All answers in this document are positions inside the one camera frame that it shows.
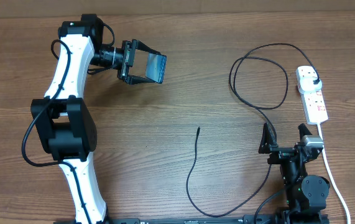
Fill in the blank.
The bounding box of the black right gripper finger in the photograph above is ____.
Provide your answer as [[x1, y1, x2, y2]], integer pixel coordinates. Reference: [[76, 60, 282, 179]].
[[258, 123, 277, 154], [298, 123, 311, 139]]

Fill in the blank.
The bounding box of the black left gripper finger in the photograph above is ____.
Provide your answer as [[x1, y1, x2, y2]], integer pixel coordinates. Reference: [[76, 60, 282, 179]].
[[125, 75, 155, 85], [132, 39, 161, 55]]

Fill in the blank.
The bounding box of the blue Galaxy smartphone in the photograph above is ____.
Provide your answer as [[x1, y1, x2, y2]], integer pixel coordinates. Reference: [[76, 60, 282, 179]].
[[145, 53, 167, 84]]

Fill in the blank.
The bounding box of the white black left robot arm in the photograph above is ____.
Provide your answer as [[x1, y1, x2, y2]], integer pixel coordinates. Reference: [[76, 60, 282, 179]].
[[21, 14, 167, 223]]

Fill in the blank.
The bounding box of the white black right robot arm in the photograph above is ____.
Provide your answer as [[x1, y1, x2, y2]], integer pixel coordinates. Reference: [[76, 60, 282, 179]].
[[253, 123, 330, 223]]

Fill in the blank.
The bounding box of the white charger adapter plug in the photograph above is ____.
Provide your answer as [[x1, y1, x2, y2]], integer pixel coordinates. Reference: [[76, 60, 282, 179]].
[[298, 77, 323, 94]]

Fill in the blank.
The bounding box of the white power strip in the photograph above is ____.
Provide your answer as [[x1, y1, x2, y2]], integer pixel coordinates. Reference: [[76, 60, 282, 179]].
[[296, 66, 328, 124]]

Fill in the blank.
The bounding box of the white power strip cord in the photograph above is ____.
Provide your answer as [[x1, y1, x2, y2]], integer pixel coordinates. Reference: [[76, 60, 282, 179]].
[[315, 123, 352, 224]]

